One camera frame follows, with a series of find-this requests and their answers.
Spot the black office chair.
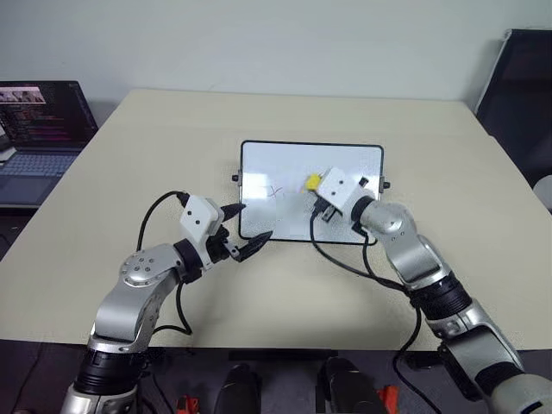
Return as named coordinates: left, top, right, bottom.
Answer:
left=473, top=28, right=552, bottom=187

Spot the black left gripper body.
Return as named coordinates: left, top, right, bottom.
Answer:
left=205, top=225, right=241, bottom=265

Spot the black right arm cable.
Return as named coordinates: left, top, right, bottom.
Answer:
left=308, top=208, right=437, bottom=414

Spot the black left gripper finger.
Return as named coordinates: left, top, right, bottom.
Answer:
left=218, top=202, right=248, bottom=222
left=235, top=230, right=274, bottom=263

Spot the white rounded object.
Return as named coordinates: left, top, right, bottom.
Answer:
left=532, top=173, right=552, bottom=213

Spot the small orange object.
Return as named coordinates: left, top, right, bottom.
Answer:
left=376, top=385, right=398, bottom=414
left=175, top=394, right=200, bottom=414

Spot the dark rounded robot foot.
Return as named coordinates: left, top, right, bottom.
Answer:
left=218, top=363, right=263, bottom=414
left=316, top=355, right=382, bottom=414

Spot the open grey laptop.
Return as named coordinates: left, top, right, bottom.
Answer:
left=0, top=79, right=100, bottom=209

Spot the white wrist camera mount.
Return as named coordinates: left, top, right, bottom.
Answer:
left=179, top=195, right=224, bottom=272
left=316, top=166, right=373, bottom=215

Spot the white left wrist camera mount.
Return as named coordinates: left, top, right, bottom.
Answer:
left=179, top=195, right=224, bottom=272

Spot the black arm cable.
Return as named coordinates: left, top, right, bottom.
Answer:
left=138, top=190, right=194, bottom=336
left=308, top=208, right=437, bottom=414

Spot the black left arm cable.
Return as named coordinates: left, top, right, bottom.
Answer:
left=138, top=190, right=194, bottom=336

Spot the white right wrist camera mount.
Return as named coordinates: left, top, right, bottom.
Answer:
left=316, top=166, right=373, bottom=215

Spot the black-framed small whiteboard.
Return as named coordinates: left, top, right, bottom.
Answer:
left=230, top=139, right=392, bottom=247

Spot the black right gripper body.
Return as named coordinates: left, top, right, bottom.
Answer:
left=311, top=196, right=346, bottom=225

